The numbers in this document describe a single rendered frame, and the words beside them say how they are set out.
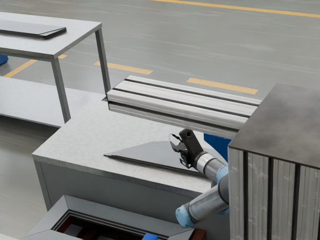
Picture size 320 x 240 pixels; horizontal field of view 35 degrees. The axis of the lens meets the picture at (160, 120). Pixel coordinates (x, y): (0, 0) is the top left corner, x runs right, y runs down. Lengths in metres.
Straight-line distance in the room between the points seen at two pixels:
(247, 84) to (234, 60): 0.61
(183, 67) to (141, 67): 0.49
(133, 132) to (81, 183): 0.39
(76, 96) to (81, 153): 2.37
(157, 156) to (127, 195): 0.24
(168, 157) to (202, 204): 0.91
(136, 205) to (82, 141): 0.48
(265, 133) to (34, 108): 4.15
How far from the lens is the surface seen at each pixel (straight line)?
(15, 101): 5.17
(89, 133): 2.83
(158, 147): 2.59
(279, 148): 0.88
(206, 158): 1.81
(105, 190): 2.62
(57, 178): 2.76
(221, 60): 5.93
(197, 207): 1.67
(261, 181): 0.90
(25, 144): 4.89
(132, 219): 2.53
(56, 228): 2.61
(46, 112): 4.84
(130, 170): 2.49
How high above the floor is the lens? 2.53
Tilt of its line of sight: 31 degrees down
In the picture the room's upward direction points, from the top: 6 degrees counter-clockwise
